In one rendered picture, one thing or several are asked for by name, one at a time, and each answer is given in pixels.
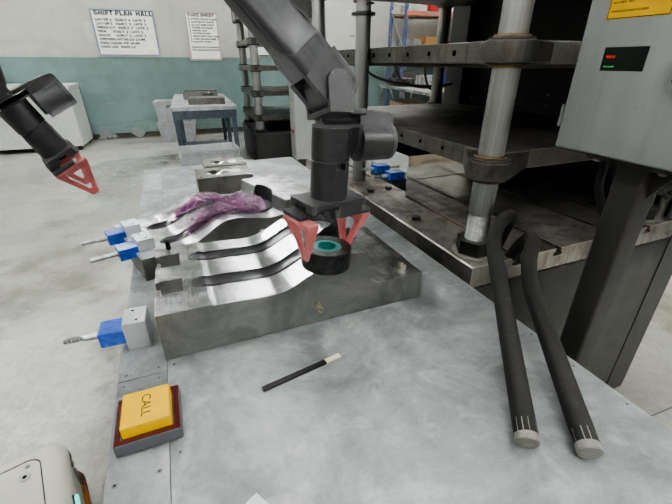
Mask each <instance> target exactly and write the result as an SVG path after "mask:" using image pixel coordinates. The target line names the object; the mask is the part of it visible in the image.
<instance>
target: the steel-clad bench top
mask: <svg viewBox="0 0 672 504"><path fill-rule="evenodd" d="M245 162H246V163H247V167H248V168H249V169H250V170H251V172H252V173H253V177H257V176H262V175H267V174H272V173H274V174H276V175H279V176H281V177H284V178H287V179H289V180H292V181H294V182H297V183H300V184H302V185H305V186H307V187H310V176H311V170H309V169H308V168H306V167H305V166H304V165H302V164H301V163H299V162H298V161H297V160H295V159H294V158H292V157H282V158H271V159H260V160H249V161H245ZM202 168H203V165H194V166H182V167H171V168H160V169H149V170H145V173H144V181H143V189H142V197H141V205H140V213H139V219H144V218H148V217H152V216H156V215H158V214H160V213H162V212H163V211H165V210H166V209H167V208H169V207H170V206H171V205H172V204H174V203H175V202H176V201H177V200H179V199H180V198H182V197H184V196H186V195H188V194H193V193H196V192H199V191H198V188H197V183H196V178H195V172H194V169H202ZM162 192H163V196H162ZM362 227H366V228H368V229H369V230H370V231H371V232H373V233H374V234H375V235H376V236H378V237H379V238H380V239H381V240H383V241H384V242H385V243H386V244H388V245H389V246H390V247H391V248H393V249H394V250H395V251H396V252H398V253H399V254H400V255H401V256H403V257H404V258H405V259H406V260H408V261H409V262H410V263H411V264H413V265H414V266H415V267H416V268H418V269H419V270H420V271H421V272H422V277H421V285H420V294H419V297H415V298H411V299H407V300H403V301H399V302H395V303H391V304H387V305H383V306H379V307H375V308H371V309H367V310H363V311H359V312H355V313H351V314H347V315H343V316H340V317H336V318H332V319H328V320H324V321H320V322H316V323H312V324H308V325H304V326H300V327H296V328H292V329H288V330H284V331H280V332H276V333H272V334H268V335H264V336H260V337H256V338H252V339H248V340H245V341H241V342H237V343H233V344H229V345H225V346H221V347H217V348H213V349H209V350H205V351H201V352H197V353H193V354H189V355H185V356H181V357H177V358H173V359H169V360H166V359H165V355H164V351H163V348H162V344H161V340H160V336H159V332H158V329H157V325H156V321H155V317H154V311H155V297H157V290H156V287H155V279H153V280H150V281H146V279H145V278H144V277H143V275H142V274H141V273H140V271H139V270H138V269H137V267H136V266H135V265H134V263H133V268H132V276H131V284H130V292H129V300H128V308H127V309H129V308H134V307H140V306H145V305H147V308H148V312H149V316H150V320H151V323H152V327H153V334H152V345H151V346H147V347H143V348H138V349H133V350H129V349H128V346H127V343H125V344H123V347H122V355H121V363H120V371H119V379H118V387H117V395H116V403H115V411H114V419H113V427H112V435H111V443H110V451H109V459H108V467H107V474H106V482H105V490H104V498H103V504H171V495H172V504H246V503H247V502H248V500H249V499H250V498H251V497H252V496H253V495H254V494H255V493H258V494H259V495H260V496H261V497H262V498H263V499H264V500H265V501H266V502H267V503H268V504H672V431H671V430H670V429H668V428H667V427H666V426H664V425H663V424H661V423H660V422H659V421H657V420H656V419H654V418H653V417H652V416H650V415H649V414H648V413H646V412H645V411H643V410H642V409H641V408H639V407H638V406H636V405H635V404H634V403H632V402H631V401H629V400H628V399H627V398H625V397H624V396H623V395H621V394H620V393H618V392H617V391H616V390H614V389H613V388H611V387H610V386H609V385H607V384H606V383H605V382H603V381H602V380H600V379H599V378H598V377H596V376H595V375H593V374H592V373H591V372H589V371H588V370H587V369H585V368H584V367H582V366H581V365H580V364H578V363H577V362H575V361H574V360H573V359H571V358H570V357H568V356H567V355H566V356H567V358H568V361H569V363H570V366H571V368H572V371H573V374H574V376H575V379H576V381H577V384H578V386H579V389H580V391H581V394H582V397H583V399H584V402H585V404H586V407H587V409H588V412H589V415H590V417H591V420H592V422H593V425H594V427H595V430H596V433H597V435H598V438H599V440H600V443H601V446H602V449H603V451H604V454H603V455H602V456H601V457H599V458H596V459H585V458H581V457H580V456H578V455H577V453H576V450H575V447H574V445H573V442H572V439H571V436H570V433H569V430H568V427H567V424H566V421H565V418H564V415H563V412H562V409H561V405H560V402H559V399H558V396H557V393H556V390H555V387H554V384H553V381H552V378H551V375H550V372H549V369H548V366H547V363H546V360H545V357H544V354H543V351H542V348H541V345H540V342H539V339H538V336H537V333H535V332H534V331H532V330H531V329H530V328H528V327H527V326H525V325H524V324H523V323H521V322H520V321H519V320H517V319H516V322H517V327H518V332H519V337H520V342H521V347H522V352H523V357H524V362H525V367H526V372H527V378H528V383H529V388H530V393H531V398H532V403H533V408H534V413H535V418H536V423H537V428H538V433H539V439H540V446H538V447H537V448H533V449H527V448H521V447H519V446H517V445H516V444H515V440H514V434H513V427H512V421H511V414H510V407H509V401H508V394H507V387H506V380H505V374H504V367H503V360H502V353H501V347H500V340H499V333H498V327H497V320H496V313H495V306H494V302H492V301H491V300H489V299H488V298H487V297H485V296H484V295H482V294H481V293H480V292H478V291H477V290H476V289H474V288H473V287H471V286H470V285H469V284H467V283H466V282H464V281H463V280H462V279H460V278H459V277H458V276H456V275H455V274H453V273H452V272H451V271H449V270H448V269H446V268H445V267H444V266H442V265H441V264H439V263H438V262H437V261H435V260H434V259H433V258H431V257H430V256H428V255H427V254H426V253H424V252H423V251H421V250H420V249H419V248H417V247H416V246H415V245H413V244H412V243H410V242H409V241H408V240H406V239H405V238H403V237H402V236H401V235H399V234H398V233H396V232H395V231H394V230H392V229H391V228H390V227H388V226H387V225H385V224H384V223H383V222H381V221H380V220H378V219H377V218H376V217H374V216H373V215H372V214H370V216H369V217H368V219H367V220H366V221H365V223H364V224H363V226H362ZM337 353H339V354H340V355H341V358H339V359H337V360H335V361H333V362H330V363H328V364H326V365H324V366H321V367H319V368H317V369H315V370H312V371H310V372H308V373H306V374H303V375H301V376H299V377H297V378H294V379H292V380H290V381H288V382H286V383H283V384H281V385H279V386H277V387H274V388H272V389H270V390H268V391H265V392H264V391H263V390H262V386H264V385H267V384H269V383H271V382H273V381H276V380H278V379H280V378H283V377H285V376H287V375H289V374H292V373H294V372H296V371H299V370H301V369H303V368H305V367H308V366H310V365H312V364H314V363H317V362H319V361H321V360H324V359H326V358H328V357H330V356H333V355H335V354H337ZM167 361H168V369H167ZM164 384H169V385H170V387H171V386H174V385H179V388H180V392H181V403H182V418H183V432H184V436H183V437H182V438H179V439H176V440H173V441H169V442H166V443H163V444H160V445H157V446H154V447H151V448H148V449H145V450H141V451H138V452H135V453H132V454H129V455H126V456H123V457H120V458H116V455H115V453H114V450H113V443H114V434H115V426H116V417H117V409H118V402H119V401H120V400H122V399H123V396H124V395H128V394H131V393H135V392H139V391H142V390H146V389H150V388H153V387H157V386H161V385H164ZM170 462H171V473H170Z"/></svg>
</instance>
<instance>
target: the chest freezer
mask: <svg viewBox="0 0 672 504"><path fill-rule="evenodd" d="M20 84H21V83H16V84H7V88H8V89H9V90H11V89H13V88H14V87H16V86H18V85H20ZM62 84H63V85H64V86H65V88H66V89H67V90H68V91H69V92H70V93H71V94H72V96H73V97H74V98H75V99H76V101H77V102H78V103H77V104H75V105H73V106H72V107H70V108H68V109H67V110H65V111H63V112H62V113H60V114H58V115H57V116H55V117H53V118H52V117H51V116H50V115H49V114H47V115H45V114H44V113H43V112H42V111H41V109H40V108H39V107H38V106H37V105H36V104H35V103H34V102H33V101H32V100H31V99H30V98H29V97H27V98H26V99H27V100H28V101H29V102H30V104H31V105H32V106H33V107H34V108H35V109H36V110H37V111H38V112H39V113H40V114H41V115H42V116H43V117H44V118H45V119H46V120H45V121H47V122H48V123H49V124H51V126H52V127H53V128H54V129H55V130H56V131H57V132H58V133H59V134H60V135H61V136H62V137H63V138H64V139H68V141H70V142H71V143H72V144H73V145H74V146H78V148H79V150H83V146H84V145H85V144H86V143H91V139H92V138H93V135H92V132H91V128H90V125H89V121H88V118H87V114H86V110H85V107H84V103H83V100H82V96H81V93H80V89H79V88H78V87H80V86H79V83H62ZM23 149H33V148H32V147H31V146H30V145H29V144H28V143H27V142H26V141H25V140H24V139H23V138H22V137H21V135H18V134H17V133H16V132H15V131H14V130H13V129H12V128H11V127H10V126H9V125H8V124H7V123H6V122H5V121H4V120H3V119H2V118H1V117H0V151H6V150H23Z"/></svg>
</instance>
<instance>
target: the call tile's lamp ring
mask: <svg viewBox="0 0 672 504"><path fill-rule="evenodd" d="M170 388H171V390H173V400H174V423H175V424H173V425H170V426H167V427H163V428H160V429H157V430H154V431H150V432H147V433H144V434H141V435H137V436H134V437H131V438H128V439H124V440H121V441H120V435H121V434H120V431H119V427H120V417H121V408H122V400H120V401H119V402H118V411H117V420H116V428H115V437H114V445H113V448H115V447H118V446H121V445H124V444H128V443H131V442H134V441H137V440H140V439H144V438H147V437H150V436H153V435H156V434H160V433H163V432H166V431H169V430H172V429H176V428H179V427H180V411H179V394H178V385H174V386H171V387H170Z"/></svg>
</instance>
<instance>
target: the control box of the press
mask: <svg viewBox="0 0 672 504"><path fill-rule="evenodd" d="M557 126H560V130H559V134H558V137H557V141H556V146H557V147H559V148H563V149H568V150H572V151H577V152H582V153H586V154H587V155H586V157H588V158H593V161H596V162H600V161H601V163H600V166H599V168H598V171H597V175H596V179H595V186H594V195H595V201H596V205H597V209H598V213H599V218H600V221H599V224H598V227H597V230H596V233H595V236H594V239H593V242H592V245H591V247H590V250H589V253H588V256H587V259H586V262H585V265H584V268H583V271H582V274H581V277H580V280H579V283H578V286H577V289H576V292H575V295H574V298H573V301H572V304H571V307H570V310H569V313H568V316H567V319H566V322H565V325H564V328H563V331H562V334H561V337H560V340H561V343H562V345H563V348H564V350H565V353H566V355H567V356H568V357H570V358H571V359H573V360H574V361H575V362H577V363H578V364H580V365H581V366H582V367H584V368H585V369H586V368H587V366H588V363H589V361H590V358H591V356H592V353H593V351H594V348H595V346H596V343H597V341H598V338H599V335H600V333H601V330H602V328H603V325H604V323H605V320H606V318H607V315H608V313H609V310H610V308H611V305H612V303H613V300H614V297H615V295H616V292H617V290H618V287H619V285H620V282H621V280H622V277H623V275H624V272H625V270H626V267H627V265H628V262H629V259H630V257H631V254H632V252H633V249H634V247H635V244H636V242H637V239H638V237H639V234H640V232H641V229H642V227H643V224H644V221H645V219H646V216H647V214H648V211H649V209H650V206H651V204H652V201H653V199H654V196H655V194H656V192H657V191H659V190H660V189H662V188H663V187H664V186H666V185H667V184H669V183H670V182H672V0H593V1H592V5H591V8H590V12H589V16H588V20H587V24H586V28H585V32H584V36H583V40H582V44H581V48H580V51H579V55H578V59H577V63H576V67H575V71H574V75H573V79H572V83H571V87H570V91H569V94H568V98H567V102H566V104H562V107H561V111H560V115H559V119H558V123H557ZM608 167H609V168H610V171H611V174H612V178H613V182H612V185H611V188H610V191H609V194H608V197H607V200H606V203H605V199H604V190H603V189H604V181H605V176H606V173H607V170H608Z"/></svg>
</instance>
